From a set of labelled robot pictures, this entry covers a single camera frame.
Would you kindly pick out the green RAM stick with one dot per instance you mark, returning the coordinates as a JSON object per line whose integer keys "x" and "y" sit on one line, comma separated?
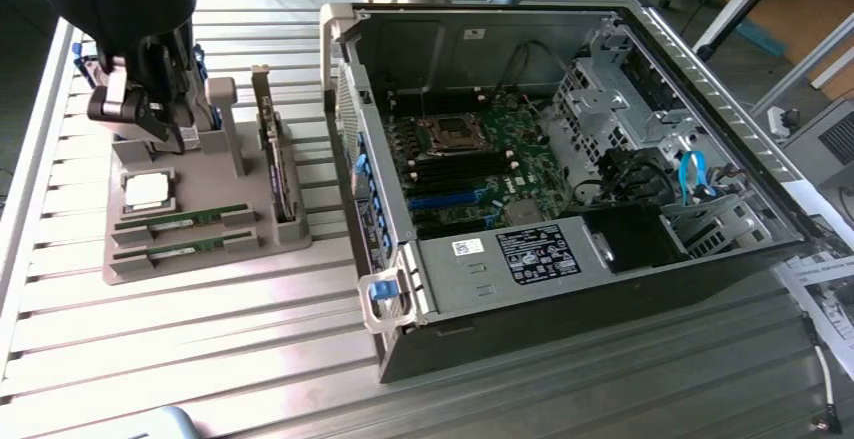
{"x": 180, "y": 219}
{"x": 180, "y": 249}

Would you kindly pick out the black RAM slot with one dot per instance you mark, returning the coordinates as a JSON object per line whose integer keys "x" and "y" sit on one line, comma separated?
{"x": 462, "y": 163}
{"x": 465, "y": 169}
{"x": 467, "y": 176}
{"x": 461, "y": 157}

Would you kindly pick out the silver CPU chip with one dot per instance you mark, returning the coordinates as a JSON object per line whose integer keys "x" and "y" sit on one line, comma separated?
{"x": 148, "y": 190}

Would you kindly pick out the grey parts rack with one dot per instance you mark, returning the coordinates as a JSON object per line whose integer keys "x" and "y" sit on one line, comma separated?
{"x": 200, "y": 194}

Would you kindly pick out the metal CPU socket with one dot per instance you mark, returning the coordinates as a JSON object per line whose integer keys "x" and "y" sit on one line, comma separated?
{"x": 453, "y": 131}

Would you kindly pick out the blue expansion slot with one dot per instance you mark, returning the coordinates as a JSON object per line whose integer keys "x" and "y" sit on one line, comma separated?
{"x": 450, "y": 201}

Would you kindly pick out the grey case latch blue tab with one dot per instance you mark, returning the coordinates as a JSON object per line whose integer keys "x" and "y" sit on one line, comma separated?
{"x": 381, "y": 294}

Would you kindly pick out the green motherboard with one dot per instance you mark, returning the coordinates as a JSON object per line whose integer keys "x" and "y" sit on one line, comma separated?
{"x": 514, "y": 179}

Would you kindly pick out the grey power supply with label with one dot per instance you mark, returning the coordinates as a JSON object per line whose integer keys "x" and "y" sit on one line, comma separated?
{"x": 461, "y": 271}

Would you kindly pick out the grey chipset heatsink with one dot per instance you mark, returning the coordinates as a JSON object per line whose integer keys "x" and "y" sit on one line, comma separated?
{"x": 529, "y": 213}

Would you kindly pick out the light blue rounded object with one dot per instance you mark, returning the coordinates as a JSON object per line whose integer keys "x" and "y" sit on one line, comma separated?
{"x": 147, "y": 424}

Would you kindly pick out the silver metal disk bay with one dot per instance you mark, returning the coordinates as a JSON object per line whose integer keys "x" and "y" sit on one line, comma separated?
{"x": 614, "y": 119}

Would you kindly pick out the black open PC case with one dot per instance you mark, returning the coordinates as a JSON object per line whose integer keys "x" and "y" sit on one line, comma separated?
{"x": 534, "y": 329}

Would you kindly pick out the black tripod pole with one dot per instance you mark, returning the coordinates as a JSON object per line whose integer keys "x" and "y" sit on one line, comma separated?
{"x": 741, "y": 9}

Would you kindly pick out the white power strip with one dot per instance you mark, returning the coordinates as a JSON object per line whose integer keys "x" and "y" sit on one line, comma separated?
{"x": 782, "y": 120}

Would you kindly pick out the brown cardboard box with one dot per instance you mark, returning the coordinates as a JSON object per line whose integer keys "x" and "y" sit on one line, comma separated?
{"x": 794, "y": 9}

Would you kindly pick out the grey computer tower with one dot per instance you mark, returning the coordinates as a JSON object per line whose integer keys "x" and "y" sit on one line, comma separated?
{"x": 828, "y": 139}

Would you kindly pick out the printed paper sheet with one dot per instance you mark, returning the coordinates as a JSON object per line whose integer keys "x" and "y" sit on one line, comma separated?
{"x": 824, "y": 284}

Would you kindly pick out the graphics card with metal bracket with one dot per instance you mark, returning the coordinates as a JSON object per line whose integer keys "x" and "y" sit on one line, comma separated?
{"x": 275, "y": 149}

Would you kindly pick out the white desk frame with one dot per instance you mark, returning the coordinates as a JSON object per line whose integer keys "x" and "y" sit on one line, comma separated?
{"x": 821, "y": 54}

